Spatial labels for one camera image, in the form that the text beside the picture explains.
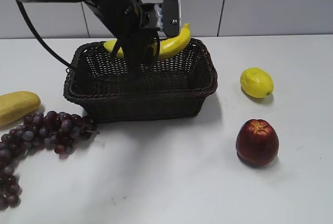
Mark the yellow mango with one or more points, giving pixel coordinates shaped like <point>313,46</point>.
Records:
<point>15,105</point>

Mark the dark brown woven basket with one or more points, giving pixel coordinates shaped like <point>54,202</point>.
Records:
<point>174,88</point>

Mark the red apple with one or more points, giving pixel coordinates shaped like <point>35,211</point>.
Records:
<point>257,142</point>

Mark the yellow plastic banana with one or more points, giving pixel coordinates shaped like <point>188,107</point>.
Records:
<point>168,48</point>

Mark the purple grape bunch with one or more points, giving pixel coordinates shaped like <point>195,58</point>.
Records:
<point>58,132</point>

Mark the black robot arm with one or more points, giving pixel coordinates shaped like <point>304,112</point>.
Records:
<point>96,6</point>

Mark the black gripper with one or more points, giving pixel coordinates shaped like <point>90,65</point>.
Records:
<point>135,25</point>

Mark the yellow lemon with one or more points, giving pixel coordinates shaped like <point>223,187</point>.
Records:
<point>256,83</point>

